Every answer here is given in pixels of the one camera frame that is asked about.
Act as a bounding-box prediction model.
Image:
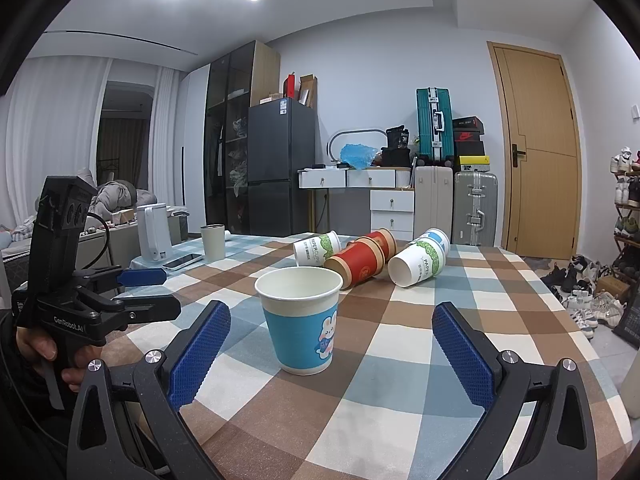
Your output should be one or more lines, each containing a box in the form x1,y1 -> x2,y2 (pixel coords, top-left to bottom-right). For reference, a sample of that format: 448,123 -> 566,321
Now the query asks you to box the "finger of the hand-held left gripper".
75,267 -> 168,290
82,290 -> 182,333

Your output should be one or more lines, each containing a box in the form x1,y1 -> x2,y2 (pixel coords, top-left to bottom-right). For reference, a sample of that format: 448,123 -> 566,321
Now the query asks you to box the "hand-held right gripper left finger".
67,300 -> 232,480

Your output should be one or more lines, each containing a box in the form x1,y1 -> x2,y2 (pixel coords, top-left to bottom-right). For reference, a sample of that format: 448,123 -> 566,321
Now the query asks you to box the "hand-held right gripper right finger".
431,302 -> 598,480

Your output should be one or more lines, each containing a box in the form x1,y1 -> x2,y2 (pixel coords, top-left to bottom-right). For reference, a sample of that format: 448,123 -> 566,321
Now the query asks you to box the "person's left forearm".
0,310 -> 71,480

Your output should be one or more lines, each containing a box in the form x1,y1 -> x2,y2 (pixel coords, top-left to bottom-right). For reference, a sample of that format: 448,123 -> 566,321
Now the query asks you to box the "white green paper cup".
387,240 -> 447,289
292,231 -> 342,268

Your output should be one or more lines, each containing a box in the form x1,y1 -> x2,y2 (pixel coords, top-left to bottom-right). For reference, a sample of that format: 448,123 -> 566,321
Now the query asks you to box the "white blue paper cup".
417,228 -> 451,257

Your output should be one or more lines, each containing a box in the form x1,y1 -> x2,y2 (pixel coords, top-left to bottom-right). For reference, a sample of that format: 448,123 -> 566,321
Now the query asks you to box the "red paper cup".
357,228 -> 398,261
324,238 -> 387,291

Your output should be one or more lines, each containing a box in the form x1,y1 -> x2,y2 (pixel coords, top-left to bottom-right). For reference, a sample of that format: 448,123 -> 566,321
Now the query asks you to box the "person's left hand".
14,327 -> 96,394

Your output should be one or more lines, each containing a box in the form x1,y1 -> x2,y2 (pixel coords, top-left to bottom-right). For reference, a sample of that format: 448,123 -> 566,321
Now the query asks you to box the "white smartphone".
161,253 -> 205,272

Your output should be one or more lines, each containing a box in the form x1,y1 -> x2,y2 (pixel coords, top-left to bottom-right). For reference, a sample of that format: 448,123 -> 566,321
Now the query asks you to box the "white electric kettle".
136,203 -> 175,263

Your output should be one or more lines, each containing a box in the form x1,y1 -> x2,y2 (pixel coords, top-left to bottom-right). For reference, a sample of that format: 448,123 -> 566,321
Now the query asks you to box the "grey sofa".
0,195 -> 191,281

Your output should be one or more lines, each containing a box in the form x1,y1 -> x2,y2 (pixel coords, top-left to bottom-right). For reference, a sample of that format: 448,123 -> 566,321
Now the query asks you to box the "checkered tablecloth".
82,232 -> 633,480

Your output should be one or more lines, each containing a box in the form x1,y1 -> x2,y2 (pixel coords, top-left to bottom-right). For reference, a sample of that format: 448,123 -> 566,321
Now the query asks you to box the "beige tumbler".
200,224 -> 227,263

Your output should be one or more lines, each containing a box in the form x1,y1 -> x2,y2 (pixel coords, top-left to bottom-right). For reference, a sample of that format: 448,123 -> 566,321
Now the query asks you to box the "grey clothing pile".
86,169 -> 157,212

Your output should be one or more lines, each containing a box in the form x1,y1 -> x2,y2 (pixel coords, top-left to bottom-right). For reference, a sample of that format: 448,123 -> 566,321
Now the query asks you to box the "white curtain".
149,66 -> 182,207
0,56 -> 112,233

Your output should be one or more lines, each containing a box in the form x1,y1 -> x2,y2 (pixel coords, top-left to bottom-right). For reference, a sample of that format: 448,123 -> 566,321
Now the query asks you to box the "pile of shoes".
539,254 -> 626,342

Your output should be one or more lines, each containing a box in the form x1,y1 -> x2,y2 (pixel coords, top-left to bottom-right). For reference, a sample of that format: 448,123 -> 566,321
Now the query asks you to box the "silver suitcase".
453,171 -> 499,247

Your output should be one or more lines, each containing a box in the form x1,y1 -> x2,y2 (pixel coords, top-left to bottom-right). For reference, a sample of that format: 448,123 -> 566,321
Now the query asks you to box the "dark glass cabinet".
202,40 -> 281,237

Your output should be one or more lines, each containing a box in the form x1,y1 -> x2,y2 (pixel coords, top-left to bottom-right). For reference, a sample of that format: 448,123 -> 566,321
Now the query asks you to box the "black printed bag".
611,290 -> 640,351

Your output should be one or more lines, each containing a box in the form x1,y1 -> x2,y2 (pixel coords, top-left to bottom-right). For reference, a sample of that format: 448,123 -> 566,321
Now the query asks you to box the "white drawer desk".
297,165 -> 416,243

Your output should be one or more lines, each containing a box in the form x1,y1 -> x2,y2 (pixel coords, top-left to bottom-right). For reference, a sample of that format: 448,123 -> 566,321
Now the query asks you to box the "dark grey refrigerator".
247,99 -> 317,237

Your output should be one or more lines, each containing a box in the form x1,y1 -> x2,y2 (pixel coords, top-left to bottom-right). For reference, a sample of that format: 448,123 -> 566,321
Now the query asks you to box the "wooden door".
487,41 -> 584,261

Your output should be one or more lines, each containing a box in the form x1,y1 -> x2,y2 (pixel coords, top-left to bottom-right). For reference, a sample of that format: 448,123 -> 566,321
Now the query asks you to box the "shoe rack with shoes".
609,147 -> 640,283

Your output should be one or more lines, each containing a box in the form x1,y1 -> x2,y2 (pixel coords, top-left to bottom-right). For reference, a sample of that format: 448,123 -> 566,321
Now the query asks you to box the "blue plastic bag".
341,143 -> 381,170

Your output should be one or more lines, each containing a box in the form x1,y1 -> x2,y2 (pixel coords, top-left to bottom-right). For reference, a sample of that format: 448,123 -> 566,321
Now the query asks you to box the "teal suitcase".
416,87 -> 455,168

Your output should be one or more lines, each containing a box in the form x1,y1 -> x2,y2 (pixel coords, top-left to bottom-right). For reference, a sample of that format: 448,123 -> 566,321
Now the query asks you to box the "oval mirror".
327,129 -> 389,166

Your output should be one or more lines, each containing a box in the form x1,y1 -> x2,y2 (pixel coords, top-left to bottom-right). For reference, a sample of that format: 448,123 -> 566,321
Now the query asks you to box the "open cardboard box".
298,75 -> 318,109

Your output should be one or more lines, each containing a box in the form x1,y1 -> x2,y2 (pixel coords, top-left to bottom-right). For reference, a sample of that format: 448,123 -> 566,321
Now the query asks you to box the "black cable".
75,212 -> 112,273

